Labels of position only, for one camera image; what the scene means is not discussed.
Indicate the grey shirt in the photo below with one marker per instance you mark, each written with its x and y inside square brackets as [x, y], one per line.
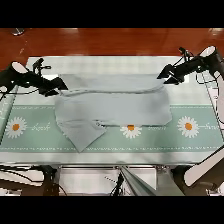
[116, 106]

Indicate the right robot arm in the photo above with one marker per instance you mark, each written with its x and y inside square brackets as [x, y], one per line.
[208, 60]

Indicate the silver frame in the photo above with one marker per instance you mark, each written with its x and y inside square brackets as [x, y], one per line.
[143, 181]

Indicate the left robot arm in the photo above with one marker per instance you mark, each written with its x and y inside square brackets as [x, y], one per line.
[18, 77]

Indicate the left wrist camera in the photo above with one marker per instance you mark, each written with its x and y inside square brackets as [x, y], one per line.
[40, 65]

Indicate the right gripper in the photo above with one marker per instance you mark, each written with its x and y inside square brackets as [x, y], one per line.
[181, 70]

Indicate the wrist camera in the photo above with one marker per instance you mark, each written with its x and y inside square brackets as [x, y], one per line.
[184, 53]
[40, 65]

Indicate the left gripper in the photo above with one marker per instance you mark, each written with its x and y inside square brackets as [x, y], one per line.
[45, 86]

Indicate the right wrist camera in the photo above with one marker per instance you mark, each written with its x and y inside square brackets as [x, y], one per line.
[184, 53]

